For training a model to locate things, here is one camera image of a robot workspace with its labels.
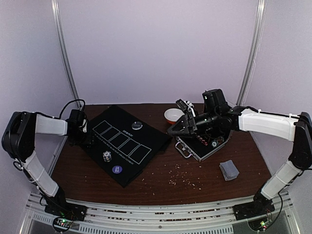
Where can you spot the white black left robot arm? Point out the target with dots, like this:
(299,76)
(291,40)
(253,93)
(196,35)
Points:
(18,141)

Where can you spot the grey playing card deck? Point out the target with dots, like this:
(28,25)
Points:
(229,170)

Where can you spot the red black triangle card box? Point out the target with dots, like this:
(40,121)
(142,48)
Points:
(202,140)

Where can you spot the poker chip row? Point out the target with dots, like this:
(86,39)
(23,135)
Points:
(217,142)

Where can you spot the purple small blind button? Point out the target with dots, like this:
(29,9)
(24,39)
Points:
(117,169)

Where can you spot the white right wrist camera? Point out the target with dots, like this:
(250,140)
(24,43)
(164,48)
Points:
(186,107)

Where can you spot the aluminium front rail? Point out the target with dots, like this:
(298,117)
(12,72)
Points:
(199,218)

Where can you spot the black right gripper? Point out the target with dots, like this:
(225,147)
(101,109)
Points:
(190,123)

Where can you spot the black poker table mat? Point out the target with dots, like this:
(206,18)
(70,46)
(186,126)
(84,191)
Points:
(131,149)

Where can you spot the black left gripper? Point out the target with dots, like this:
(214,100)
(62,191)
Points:
(89,140)

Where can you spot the white orange bowl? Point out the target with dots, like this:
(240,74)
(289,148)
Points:
(172,115)

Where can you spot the clear grey dealer button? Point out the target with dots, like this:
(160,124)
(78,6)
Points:
(137,125)

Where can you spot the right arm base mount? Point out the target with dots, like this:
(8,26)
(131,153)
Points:
(251,209)

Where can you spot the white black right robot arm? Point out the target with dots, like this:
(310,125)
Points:
(296,129)

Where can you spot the aluminium frame post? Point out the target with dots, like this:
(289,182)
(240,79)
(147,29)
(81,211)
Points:
(257,34)
(64,54)

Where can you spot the poker chip stack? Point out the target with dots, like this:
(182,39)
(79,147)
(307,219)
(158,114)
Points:
(107,156)

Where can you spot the right aluminium frame post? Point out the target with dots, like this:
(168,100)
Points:
(257,34)

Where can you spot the left aluminium frame post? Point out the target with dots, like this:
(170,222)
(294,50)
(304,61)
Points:
(64,54)

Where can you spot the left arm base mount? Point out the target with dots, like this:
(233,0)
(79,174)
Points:
(73,212)

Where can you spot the aluminium poker chip case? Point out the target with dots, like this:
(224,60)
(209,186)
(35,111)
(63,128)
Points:
(202,151)

